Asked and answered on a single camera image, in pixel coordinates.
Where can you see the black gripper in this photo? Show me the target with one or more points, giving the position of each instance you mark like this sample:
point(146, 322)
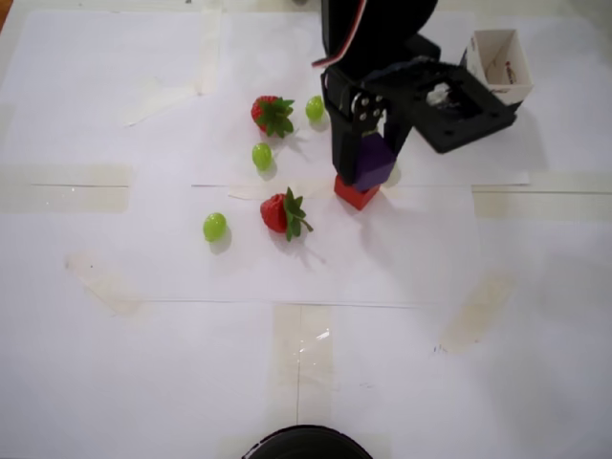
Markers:
point(367, 109)

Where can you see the purple cube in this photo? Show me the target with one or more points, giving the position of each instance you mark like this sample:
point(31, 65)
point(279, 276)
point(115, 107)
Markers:
point(378, 165)

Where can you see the red cube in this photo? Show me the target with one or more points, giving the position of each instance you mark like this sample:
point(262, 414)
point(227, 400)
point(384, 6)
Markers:
point(361, 198)

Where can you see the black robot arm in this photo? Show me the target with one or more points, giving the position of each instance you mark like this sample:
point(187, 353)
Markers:
point(382, 28)

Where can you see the green plastic grape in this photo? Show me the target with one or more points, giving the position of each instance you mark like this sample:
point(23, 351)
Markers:
point(214, 227)
point(313, 108)
point(261, 157)

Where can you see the red plastic strawberry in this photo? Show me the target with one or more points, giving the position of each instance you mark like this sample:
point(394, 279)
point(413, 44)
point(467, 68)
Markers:
point(275, 215)
point(262, 111)

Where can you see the beige masking tape strip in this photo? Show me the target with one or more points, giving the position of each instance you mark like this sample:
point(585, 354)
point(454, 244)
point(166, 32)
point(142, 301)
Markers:
point(492, 203)
point(473, 311)
point(287, 354)

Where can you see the white and black cardboard box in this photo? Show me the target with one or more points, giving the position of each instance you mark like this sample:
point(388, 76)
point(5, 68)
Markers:
point(502, 52)

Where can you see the black round stand base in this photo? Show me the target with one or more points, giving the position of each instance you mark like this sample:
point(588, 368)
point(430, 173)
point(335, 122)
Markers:
point(306, 444)

